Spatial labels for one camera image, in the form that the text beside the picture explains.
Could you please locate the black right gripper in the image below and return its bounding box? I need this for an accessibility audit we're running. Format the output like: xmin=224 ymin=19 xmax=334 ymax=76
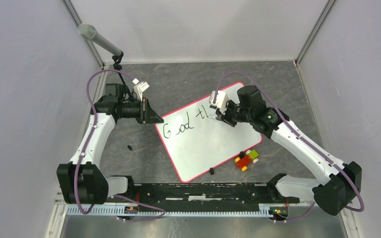
xmin=216 ymin=99 xmax=253 ymax=127

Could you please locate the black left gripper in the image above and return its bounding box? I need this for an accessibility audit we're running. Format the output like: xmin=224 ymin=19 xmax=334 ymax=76
xmin=119 ymin=97 xmax=164 ymax=125

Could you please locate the pink framed whiteboard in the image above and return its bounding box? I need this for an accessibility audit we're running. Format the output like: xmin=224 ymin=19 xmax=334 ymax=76
xmin=155 ymin=95 xmax=262 ymax=182

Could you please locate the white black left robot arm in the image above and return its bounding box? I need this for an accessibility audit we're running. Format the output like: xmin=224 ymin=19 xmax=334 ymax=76
xmin=57 ymin=80 xmax=164 ymax=204

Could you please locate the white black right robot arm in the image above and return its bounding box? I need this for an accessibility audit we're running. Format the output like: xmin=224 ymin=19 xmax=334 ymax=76
xmin=209 ymin=85 xmax=364 ymax=216

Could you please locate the red toy brick car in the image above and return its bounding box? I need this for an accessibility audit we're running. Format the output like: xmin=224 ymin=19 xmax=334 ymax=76
xmin=234 ymin=150 xmax=259 ymax=172

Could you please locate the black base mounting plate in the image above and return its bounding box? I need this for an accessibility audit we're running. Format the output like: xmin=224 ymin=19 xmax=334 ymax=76
xmin=123 ymin=182 xmax=300 ymax=212

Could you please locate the grey microphone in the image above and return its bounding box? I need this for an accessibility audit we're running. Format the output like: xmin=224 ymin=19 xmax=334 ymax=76
xmin=77 ymin=23 xmax=124 ymax=57

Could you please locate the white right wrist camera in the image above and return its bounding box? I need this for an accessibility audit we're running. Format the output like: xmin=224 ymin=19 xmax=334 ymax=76
xmin=209 ymin=90 xmax=229 ymax=114

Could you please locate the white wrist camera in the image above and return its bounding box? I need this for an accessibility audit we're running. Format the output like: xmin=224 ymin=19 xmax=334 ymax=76
xmin=132 ymin=78 xmax=149 ymax=101
xmin=209 ymin=90 xmax=229 ymax=114

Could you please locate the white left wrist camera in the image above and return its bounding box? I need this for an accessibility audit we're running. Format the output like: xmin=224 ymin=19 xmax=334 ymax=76
xmin=132 ymin=78 xmax=149 ymax=101

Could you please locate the white slotted cable duct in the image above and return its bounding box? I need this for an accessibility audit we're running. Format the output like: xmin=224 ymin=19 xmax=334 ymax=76
xmin=66 ymin=205 xmax=273 ymax=218

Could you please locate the aluminium frame rail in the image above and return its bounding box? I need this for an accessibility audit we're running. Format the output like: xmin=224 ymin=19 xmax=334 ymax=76
xmin=60 ymin=184 xmax=109 ymax=205

